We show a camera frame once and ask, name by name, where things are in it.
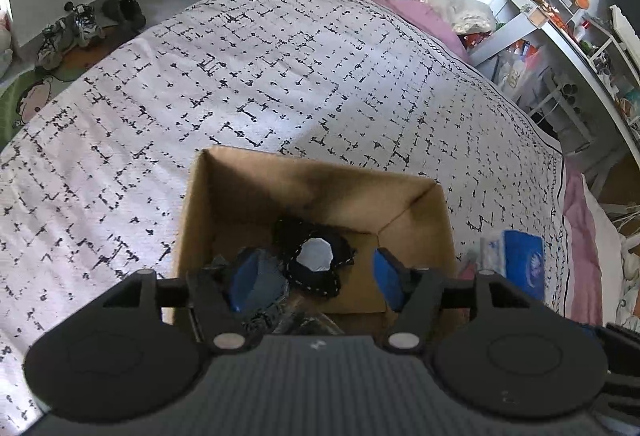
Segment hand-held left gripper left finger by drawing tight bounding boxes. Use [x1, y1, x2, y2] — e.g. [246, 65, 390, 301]
[97, 255, 265, 353]

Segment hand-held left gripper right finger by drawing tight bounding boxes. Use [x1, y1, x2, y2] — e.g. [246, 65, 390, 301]
[372, 248, 546, 353]

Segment black fabric scrunchie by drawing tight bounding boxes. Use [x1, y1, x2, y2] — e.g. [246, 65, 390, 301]
[273, 215, 357, 300]

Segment dark clear plastic packet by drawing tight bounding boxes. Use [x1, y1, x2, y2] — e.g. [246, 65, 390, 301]
[277, 298, 347, 338]

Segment brown cardboard box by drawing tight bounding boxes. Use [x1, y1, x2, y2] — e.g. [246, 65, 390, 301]
[170, 146, 459, 327]

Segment blue tissue pack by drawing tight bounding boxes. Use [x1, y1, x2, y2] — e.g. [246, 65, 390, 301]
[479, 229, 546, 303]

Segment white black printed blanket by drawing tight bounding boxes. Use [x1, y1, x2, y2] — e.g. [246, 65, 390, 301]
[0, 0, 573, 422]

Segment white folding rack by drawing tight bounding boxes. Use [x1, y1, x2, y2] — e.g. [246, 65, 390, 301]
[530, 68, 626, 189]

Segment red white shopping bag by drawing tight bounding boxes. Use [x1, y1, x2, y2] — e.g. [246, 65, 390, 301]
[492, 40, 543, 91]

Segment green cartoon floor mat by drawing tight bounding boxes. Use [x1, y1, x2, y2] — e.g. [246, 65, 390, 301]
[0, 63, 81, 154]

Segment black slippers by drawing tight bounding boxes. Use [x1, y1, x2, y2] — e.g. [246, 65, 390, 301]
[102, 0, 147, 30]

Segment white desk with dark top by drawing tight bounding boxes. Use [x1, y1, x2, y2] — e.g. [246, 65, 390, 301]
[469, 0, 640, 151]

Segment grey sneaker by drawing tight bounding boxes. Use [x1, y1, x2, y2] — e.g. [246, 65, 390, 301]
[34, 16, 78, 70]
[64, 2, 104, 49]

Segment white keyboard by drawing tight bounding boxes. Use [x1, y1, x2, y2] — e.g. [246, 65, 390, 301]
[608, 4, 640, 62]

